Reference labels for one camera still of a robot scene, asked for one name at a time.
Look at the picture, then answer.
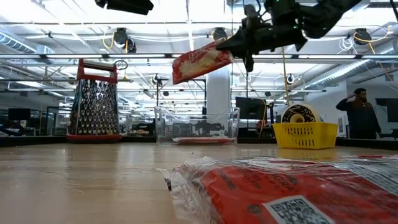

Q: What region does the metal box grater red handle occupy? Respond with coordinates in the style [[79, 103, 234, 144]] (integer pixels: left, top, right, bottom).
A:
[[65, 58, 123, 144]]

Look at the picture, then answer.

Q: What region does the white pillar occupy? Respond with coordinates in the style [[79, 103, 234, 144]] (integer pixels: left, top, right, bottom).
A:
[[206, 67, 231, 116]]

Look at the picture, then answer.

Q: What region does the ceiling cable reel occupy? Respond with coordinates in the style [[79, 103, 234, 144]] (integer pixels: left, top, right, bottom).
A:
[[213, 27, 228, 42], [353, 27, 370, 46], [113, 27, 129, 49]]

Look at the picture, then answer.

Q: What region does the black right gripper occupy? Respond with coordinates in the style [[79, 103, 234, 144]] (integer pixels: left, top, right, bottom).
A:
[[216, 4, 308, 73]]

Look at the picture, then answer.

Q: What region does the black monitor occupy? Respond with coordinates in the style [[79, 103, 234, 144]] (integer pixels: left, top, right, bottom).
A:
[[235, 96, 267, 121]]

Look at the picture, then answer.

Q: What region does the red popcorn packet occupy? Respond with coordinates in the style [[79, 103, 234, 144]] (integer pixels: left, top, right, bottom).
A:
[[172, 41, 234, 86]]

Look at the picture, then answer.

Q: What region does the yellow cable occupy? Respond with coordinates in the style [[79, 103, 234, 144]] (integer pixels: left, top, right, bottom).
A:
[[280, 46, 292, 107]]

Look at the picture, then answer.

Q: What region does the yellow plastic basket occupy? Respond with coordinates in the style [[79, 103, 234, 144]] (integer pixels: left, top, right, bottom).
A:
[[272, 121, 339, 151]]

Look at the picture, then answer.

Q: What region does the red wrapped packet QR code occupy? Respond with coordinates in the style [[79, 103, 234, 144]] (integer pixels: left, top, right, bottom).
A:
[[155, 154, 398, 224]]

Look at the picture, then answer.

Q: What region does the person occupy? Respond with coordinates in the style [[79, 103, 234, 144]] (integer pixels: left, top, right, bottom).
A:
[[335, 87, 382, 140]]

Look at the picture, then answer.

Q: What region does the clear plastic bin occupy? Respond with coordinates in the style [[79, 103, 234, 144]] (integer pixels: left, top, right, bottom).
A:
[[154, 106, 241, 146]]

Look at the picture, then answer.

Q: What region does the black frame stand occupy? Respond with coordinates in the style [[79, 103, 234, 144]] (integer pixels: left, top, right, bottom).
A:
[[156, 77, 207, 116]]

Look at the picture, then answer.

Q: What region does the small dark monitor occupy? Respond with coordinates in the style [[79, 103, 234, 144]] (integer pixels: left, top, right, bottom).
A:
[[7, 108, 31, 121]]

